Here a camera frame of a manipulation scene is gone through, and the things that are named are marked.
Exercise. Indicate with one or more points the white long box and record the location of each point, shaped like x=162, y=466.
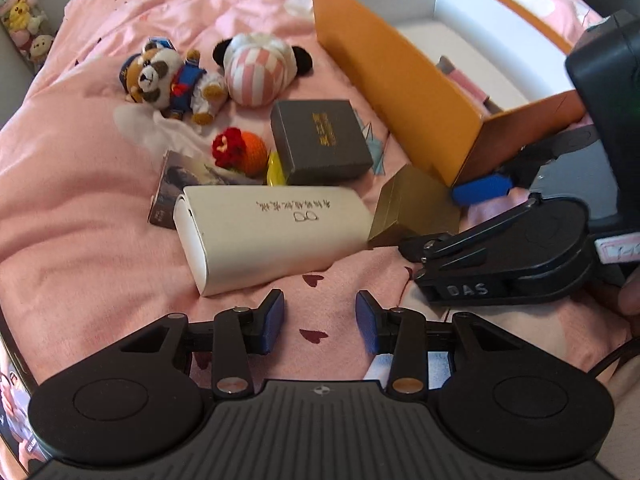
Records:
x=270, y=235

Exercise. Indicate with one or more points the pile of plush toys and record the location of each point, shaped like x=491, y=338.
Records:
x=22, y=15

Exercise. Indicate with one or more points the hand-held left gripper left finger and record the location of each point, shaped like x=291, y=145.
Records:
x=271, y=322

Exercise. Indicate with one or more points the grey packet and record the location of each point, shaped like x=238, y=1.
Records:
x=445, y=66

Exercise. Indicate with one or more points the picture-printed flat object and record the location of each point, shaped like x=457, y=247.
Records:
x=12, y=410

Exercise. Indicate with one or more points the orange cardboard box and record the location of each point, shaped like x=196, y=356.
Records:
x=400, y=85

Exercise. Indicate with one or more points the gold small box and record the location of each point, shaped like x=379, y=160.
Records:
x=410, y=205

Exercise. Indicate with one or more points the dark grey box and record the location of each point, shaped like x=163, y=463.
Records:
x=320, y=135

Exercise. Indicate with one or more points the pink striped plush toy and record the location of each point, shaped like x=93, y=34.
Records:
x=255, y=70

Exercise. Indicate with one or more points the pink packet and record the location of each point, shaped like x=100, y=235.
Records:
x=470, y=87

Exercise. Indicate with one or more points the photo card booklet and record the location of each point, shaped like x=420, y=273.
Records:
x=170, y=190

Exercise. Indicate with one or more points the white tissue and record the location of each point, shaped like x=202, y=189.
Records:
x=150, y=127

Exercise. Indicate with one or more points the yellow small packet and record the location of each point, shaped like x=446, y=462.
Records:
x=275, y=172

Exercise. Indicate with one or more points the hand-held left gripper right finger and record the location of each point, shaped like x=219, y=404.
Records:
x=366, y=322

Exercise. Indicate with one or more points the person's right hand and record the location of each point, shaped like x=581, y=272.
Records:
x=631, y=305

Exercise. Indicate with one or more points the pink printed blanket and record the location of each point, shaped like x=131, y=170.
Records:
x=75, y=220

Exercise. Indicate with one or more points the red orange crochet toy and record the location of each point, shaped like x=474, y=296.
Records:
x=250, y=152

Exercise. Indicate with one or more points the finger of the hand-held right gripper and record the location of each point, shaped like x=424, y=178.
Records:
x=480, y=190
x=450, y=247

